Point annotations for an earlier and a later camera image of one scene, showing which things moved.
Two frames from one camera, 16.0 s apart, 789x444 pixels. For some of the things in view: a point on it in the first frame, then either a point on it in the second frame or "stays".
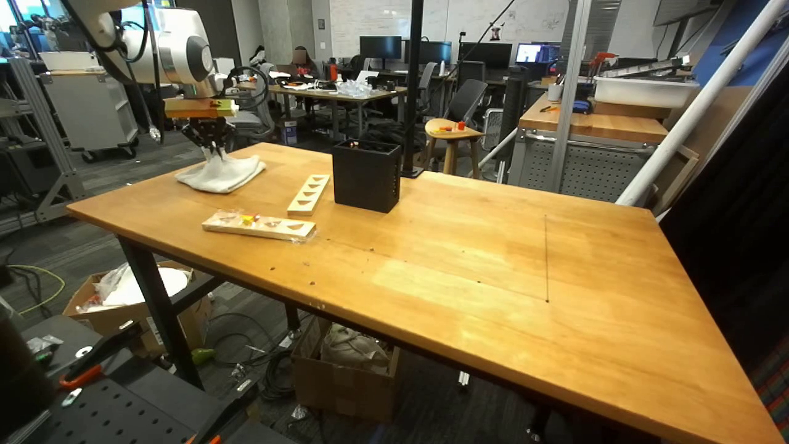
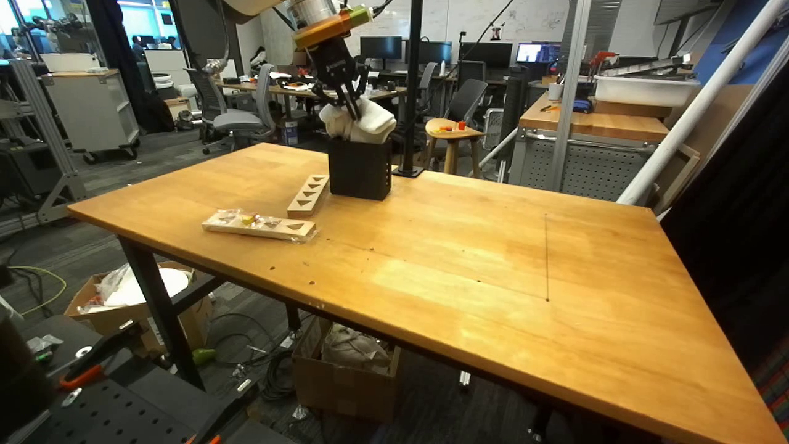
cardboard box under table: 340,373 stays
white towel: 225,175 → 371,123
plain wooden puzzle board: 308,196 stays
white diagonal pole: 701,103 stays
